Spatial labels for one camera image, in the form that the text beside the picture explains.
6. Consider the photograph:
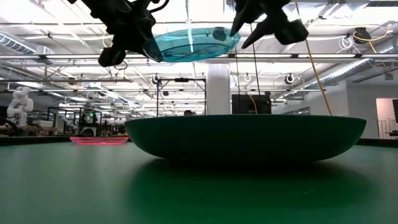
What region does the white building column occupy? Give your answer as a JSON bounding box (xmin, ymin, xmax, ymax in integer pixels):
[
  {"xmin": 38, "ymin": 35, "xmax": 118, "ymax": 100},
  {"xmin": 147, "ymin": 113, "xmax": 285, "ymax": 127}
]
[{"xmin": 206, "ymin": 63, "xmax": 231, "ymax": 116}]

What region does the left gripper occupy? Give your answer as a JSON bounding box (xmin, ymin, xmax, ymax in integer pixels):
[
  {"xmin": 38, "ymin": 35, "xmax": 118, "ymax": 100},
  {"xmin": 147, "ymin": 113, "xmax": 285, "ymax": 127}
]
[{"xmin": 80, "ymin": 0, "xmax": 165, "ymax": 68}]

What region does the black background robot cell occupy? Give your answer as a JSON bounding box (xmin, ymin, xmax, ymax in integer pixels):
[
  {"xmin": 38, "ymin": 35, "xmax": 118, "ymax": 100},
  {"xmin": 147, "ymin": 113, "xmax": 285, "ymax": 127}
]
[{"xmin": 77, "ymin": 108, "xmax": 103, "ymax": 137}]

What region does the thin black hanging cable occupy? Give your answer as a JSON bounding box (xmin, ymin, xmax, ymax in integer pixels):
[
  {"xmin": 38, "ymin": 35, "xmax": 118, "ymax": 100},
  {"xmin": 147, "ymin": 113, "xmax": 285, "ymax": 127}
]
[
  {"xmin": 250, "ymin": 23, "xmax": 262, "ymax": 96},
  {"xmin": 234, "ymin": 40, "xmax": 242, "ymax": 96}
]

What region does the black table edge frame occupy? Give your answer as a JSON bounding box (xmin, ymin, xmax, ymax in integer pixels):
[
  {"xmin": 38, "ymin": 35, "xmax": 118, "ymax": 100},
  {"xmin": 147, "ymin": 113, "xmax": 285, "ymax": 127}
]
[{"xmin": 0, "ymin": 136, "xmax": 398, "ymax": 147}]

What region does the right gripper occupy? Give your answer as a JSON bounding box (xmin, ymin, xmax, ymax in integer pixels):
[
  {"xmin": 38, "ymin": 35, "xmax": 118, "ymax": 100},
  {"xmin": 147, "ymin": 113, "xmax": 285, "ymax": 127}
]
[{"xmin": 229, "ymin": 0, "xmax": 310, "ymax": 50}]

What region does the black metal frame stand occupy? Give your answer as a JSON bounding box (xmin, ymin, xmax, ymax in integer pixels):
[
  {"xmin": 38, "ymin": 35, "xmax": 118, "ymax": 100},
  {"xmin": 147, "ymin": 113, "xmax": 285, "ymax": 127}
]
[{"xmin": 156, "ymin": 77, "xmax": 208, "ymax": 118}]

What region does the clear red plastic plate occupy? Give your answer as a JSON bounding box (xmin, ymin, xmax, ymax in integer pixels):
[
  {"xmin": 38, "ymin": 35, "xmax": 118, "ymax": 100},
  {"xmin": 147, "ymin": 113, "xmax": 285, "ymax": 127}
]
[{"xmin": 69, "ymin": 136, "xmax": 130, "ymax": 146}]

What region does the small clear blue plate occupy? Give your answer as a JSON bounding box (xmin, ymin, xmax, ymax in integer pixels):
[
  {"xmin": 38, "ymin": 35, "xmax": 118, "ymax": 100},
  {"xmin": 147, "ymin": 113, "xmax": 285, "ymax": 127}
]
[{"xmin": 142, "ymin": 27, "xmax": 241, "ymax": 63}]

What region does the white coiled ceiling cable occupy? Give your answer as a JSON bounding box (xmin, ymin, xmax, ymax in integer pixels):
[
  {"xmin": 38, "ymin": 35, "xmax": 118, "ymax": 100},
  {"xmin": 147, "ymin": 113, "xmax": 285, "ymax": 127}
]
[{"xmin": 337, "ymin": 35, "xmax": 355, "ymax": 50}]

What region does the pale pink wall panel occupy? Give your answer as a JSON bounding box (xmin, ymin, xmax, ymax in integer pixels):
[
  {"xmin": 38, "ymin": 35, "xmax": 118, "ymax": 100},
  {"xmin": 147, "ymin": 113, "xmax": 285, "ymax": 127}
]
[{"xmin": 375, "ymin": 98, "xmax": 398, "ymax": 139}]

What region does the large green plastic plate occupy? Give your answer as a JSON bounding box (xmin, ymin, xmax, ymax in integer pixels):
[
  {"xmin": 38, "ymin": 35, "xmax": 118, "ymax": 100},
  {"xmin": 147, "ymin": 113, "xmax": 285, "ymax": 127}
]
[{"xmin": 124, "ymin": 114, "xmax": 367, "ymax": 163}]

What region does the wooden background bench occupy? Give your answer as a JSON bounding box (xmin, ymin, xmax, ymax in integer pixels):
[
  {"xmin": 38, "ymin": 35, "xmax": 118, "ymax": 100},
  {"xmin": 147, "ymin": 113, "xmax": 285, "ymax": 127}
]
[{"xmin": 0, "ymin": 124, "xmax": 58, "ymax": 137}]

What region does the black box screen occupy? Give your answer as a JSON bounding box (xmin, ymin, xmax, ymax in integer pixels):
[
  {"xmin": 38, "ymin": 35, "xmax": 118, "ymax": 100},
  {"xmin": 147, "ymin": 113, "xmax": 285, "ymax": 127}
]
[{"xmin": 231, "ymin": 94, "xmax": 272, "ymax": 115}]

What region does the yellow hanging cable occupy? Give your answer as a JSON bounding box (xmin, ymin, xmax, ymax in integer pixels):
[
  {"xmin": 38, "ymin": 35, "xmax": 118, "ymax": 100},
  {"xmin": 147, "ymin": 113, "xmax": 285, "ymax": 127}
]
[{"xmin": 294, "ymin": 0, "xmax": 334, "ymax": 116}]

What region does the silver ventilation duct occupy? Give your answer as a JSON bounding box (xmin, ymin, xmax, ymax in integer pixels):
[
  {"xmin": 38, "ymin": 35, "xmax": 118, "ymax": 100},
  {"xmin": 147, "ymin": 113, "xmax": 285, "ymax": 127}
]
[{"xmin": 303, "ymin": 39, "xmax": 398, "ymax": 90}]

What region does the long ceiling light bar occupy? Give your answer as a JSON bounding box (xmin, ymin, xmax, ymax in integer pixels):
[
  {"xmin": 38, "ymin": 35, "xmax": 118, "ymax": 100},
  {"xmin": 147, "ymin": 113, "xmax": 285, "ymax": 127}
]
[{"xmin": 0, "ymin": 53, "xmax": 398, "ymax": 60}]

